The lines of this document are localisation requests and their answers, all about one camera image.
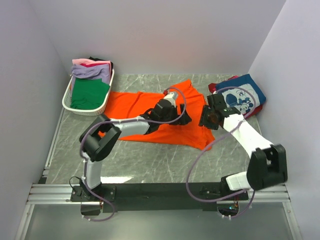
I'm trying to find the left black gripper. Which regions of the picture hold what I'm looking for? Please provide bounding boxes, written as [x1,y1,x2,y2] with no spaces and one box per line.
[159,104,192,126]

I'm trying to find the orange t shirt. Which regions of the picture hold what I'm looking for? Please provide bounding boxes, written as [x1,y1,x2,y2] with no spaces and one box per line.
[98,79,216,151]

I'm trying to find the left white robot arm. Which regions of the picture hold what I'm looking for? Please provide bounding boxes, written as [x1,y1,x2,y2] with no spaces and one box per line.
[70,99,192,202]

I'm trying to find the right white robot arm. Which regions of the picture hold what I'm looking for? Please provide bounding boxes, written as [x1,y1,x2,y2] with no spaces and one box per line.
[199,93,288,200]

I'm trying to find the red folded shirt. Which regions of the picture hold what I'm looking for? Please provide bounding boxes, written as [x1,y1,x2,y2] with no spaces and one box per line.
[208,76,264,120]

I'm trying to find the blue cartoon print shirt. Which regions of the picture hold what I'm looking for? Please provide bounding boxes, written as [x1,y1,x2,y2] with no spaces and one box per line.
[214,73,267,116]

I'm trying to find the lavender shirt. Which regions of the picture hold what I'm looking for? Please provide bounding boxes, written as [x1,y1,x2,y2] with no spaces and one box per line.
[71,64,111,84]

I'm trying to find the green shirt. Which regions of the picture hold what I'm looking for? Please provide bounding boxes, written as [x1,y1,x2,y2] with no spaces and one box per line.
[70,78,110,110]

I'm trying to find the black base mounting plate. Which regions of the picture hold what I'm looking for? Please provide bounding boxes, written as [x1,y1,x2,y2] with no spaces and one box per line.
[70,182,235,216]

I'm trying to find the black garment in basket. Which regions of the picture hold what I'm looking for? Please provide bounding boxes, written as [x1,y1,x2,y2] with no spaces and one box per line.
[89,56,114,68]

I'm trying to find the magenta shirt in basket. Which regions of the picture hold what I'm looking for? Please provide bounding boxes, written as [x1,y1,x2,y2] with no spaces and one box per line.
[80,63,101,68]

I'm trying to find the white perforated basket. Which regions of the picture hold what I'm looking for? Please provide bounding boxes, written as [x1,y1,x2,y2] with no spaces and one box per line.
[62,64,115,116]

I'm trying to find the light pink shirt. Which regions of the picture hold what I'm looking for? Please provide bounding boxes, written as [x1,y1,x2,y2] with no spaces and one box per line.
[72,58,111,65]

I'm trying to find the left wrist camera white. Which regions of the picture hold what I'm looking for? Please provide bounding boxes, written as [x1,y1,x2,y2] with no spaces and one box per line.
[163,91,179,103]

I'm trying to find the aluminium rail frame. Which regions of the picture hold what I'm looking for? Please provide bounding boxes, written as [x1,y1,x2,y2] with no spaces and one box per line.
[16,110,302,240]

